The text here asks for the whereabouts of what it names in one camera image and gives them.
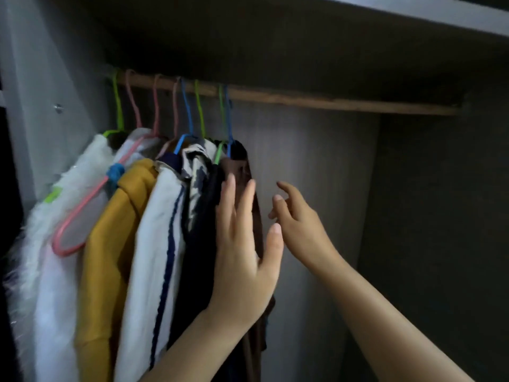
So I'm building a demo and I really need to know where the black garment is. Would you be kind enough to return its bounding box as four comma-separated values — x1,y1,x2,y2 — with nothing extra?
167,161,249,382

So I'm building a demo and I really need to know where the green hanger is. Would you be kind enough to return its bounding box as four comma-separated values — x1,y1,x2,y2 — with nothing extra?
212,83,229,166
194,79,208,142
102,71,128,141

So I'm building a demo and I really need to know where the wooden rod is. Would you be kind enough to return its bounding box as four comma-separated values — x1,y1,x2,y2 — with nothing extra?
115,69,463,118

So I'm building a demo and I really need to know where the person's right forearm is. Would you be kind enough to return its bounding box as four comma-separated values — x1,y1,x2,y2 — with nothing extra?
314,254,474,382

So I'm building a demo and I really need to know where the white navy striped jacket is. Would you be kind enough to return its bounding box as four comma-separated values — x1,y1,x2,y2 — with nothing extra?
115,149,190,382

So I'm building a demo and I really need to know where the black white patterned shirt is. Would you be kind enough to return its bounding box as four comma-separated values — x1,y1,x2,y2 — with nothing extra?
180,142,218,237

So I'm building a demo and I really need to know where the grey wardrobe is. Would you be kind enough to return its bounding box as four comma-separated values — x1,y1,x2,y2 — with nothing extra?
0,0,509,382

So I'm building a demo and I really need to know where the brown garment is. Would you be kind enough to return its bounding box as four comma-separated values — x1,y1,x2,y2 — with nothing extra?
220,153,277,382

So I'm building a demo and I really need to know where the white thin blouse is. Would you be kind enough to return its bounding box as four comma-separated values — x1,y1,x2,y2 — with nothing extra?
35,137,162,382

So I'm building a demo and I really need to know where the mustard yellow hoodie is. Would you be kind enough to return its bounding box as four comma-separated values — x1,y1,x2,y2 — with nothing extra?
75,158,161,382

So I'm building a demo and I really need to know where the person's left hand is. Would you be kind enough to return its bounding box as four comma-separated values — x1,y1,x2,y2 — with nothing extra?
210,172,285,335

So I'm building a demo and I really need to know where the teal blue sleeveless top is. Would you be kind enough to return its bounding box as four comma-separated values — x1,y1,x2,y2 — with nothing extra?
107,161,127,187

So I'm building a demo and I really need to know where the person's right hand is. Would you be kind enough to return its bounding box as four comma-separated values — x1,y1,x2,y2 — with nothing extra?
268,181,343,274

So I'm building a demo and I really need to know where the pink hanger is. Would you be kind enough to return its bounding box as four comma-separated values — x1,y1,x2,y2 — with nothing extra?
156,77,183,158
51,73,163,258
124,71,145,129

